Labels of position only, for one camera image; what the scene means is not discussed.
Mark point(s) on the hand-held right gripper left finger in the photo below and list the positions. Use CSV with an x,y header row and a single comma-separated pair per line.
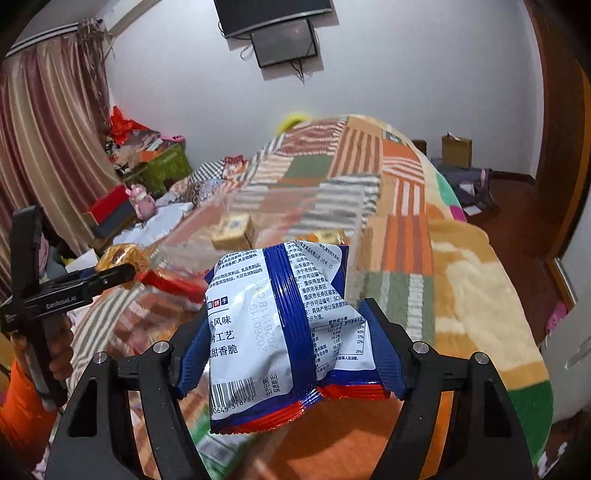
x,y
189,364

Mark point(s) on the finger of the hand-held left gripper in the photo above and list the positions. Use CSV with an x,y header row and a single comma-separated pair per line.
x,y
108,277

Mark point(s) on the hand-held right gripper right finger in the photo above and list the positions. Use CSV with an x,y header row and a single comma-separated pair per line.
x,y
390,364

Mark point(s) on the golden pastry snack packet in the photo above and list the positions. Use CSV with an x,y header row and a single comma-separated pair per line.
x,y
120,258

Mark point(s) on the blue white snack packet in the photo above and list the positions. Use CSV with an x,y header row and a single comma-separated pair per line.
x,y
277,323

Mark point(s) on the clear plastic container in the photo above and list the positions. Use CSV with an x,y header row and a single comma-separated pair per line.
x,y
286,212

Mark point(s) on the person's left hand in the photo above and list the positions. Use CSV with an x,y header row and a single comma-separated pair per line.
x,y
61,350

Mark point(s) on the white paper sheet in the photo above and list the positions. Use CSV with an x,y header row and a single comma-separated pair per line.
x,y
81,262

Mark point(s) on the dark grey box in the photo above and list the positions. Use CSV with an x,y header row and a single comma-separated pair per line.
x,y
117,224

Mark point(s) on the red box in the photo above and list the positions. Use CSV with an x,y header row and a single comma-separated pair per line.
x,y
111,203

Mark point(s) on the pink toy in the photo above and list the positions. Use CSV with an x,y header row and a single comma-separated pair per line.
x,y
143,203

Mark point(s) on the green box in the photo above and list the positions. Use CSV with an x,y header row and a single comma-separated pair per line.
x,y
171,166

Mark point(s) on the patchwork blanket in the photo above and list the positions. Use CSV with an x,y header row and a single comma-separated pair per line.
x,y
397,230

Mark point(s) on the zigzag patterned cloth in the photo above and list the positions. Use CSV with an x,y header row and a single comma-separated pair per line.
x,y
205,180

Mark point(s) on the red plastic bag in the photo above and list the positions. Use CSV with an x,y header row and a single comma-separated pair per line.
x,y
124,127

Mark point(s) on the striped curtain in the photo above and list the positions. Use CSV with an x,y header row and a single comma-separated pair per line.
x,y
55,115

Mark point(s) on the pink slippers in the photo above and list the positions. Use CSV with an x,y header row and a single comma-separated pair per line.
x,y
556,318

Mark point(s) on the white cabinet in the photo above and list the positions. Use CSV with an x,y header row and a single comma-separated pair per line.
x,y
572,369

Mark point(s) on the pile of clothes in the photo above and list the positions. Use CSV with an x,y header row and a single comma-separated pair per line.
x,y
471,177

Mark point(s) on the brown paper bag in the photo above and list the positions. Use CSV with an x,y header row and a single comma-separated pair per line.
x,y
457,150

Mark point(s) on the yellow cloth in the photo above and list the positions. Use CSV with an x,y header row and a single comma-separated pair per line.
x,y
294,121

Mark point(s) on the wooden door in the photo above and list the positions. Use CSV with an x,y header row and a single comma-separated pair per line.
x,y
568,161

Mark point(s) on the small black wall monitor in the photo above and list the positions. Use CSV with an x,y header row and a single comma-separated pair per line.
x,y
284,44

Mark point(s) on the large black wall monitor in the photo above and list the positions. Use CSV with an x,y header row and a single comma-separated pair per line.
x,y
272,11

